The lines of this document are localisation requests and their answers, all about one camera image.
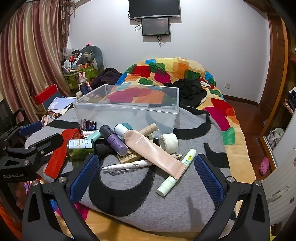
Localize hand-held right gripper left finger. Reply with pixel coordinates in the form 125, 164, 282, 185
22, 153, 109, 241

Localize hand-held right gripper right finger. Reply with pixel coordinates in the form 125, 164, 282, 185
194, 153, 271, 241

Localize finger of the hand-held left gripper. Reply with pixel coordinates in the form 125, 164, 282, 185
6, 133, 64, 163
0, 121, 43, 142

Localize green bottle black cap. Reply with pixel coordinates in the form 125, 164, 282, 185
67, 138, 109, 162

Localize light green lip balm stick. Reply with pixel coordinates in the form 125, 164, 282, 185
156, 149, 197, 197

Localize purple bottle black cap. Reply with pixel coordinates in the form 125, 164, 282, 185
99, 125, 129, 157

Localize wooden block black print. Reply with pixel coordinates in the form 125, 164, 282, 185
117, 149, 142, 164

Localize white bandage roll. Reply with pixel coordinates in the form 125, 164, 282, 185
159, 134, 179, 153

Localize white bottle teal cap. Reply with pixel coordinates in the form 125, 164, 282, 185
114, 123, 133, 138

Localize pink cosmetic tube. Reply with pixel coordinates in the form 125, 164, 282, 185
123, 130, 187, 180

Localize beige cosmetic tube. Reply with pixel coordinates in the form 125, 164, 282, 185
139, 123, 158, 137

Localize clear plastic box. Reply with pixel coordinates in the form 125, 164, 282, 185
73, 84, 180, 139

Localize person's left hand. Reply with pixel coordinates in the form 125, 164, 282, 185
16, 182, 30, 210

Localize large red box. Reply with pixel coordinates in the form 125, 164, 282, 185
32, 84, 58, 105

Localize blue and white book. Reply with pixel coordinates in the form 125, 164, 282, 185
47, 97, 75, 111

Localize dark blue small box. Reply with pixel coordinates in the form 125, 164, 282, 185
81, 119, 98, 131

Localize pink clog shoe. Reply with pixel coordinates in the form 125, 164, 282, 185
258, 157, 270, 176

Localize pink bunny toy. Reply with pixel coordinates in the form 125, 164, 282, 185
78, 72, 91, 94

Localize green bag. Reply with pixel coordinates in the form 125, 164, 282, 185
62, 65, 99, 90

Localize striped curtain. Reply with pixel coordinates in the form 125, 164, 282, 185
0, 0, 73, 121

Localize wooden shelf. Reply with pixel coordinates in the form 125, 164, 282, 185
258, 88, 296, 171

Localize white panel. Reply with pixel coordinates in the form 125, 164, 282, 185
262, 111, 296, 224

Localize white sneakers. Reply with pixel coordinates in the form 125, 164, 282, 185
268, 128, 284, 149

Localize dark purple clothing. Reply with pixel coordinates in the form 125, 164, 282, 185
91, 68, 122, 90

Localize black clothing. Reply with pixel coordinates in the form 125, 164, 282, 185
173, 78, 207, 108

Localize grey neck pillow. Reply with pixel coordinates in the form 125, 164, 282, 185
80, 46, 104, 70

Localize colourful patch blanket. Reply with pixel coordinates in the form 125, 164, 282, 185
116, 57, 256, 241

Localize wooden door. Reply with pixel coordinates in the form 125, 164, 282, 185
258, 19, 290, 112

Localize small wall monitor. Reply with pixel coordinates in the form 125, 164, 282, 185
141, 17, 171, 37

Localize wall television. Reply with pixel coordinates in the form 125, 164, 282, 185
128, 0, 181, 19

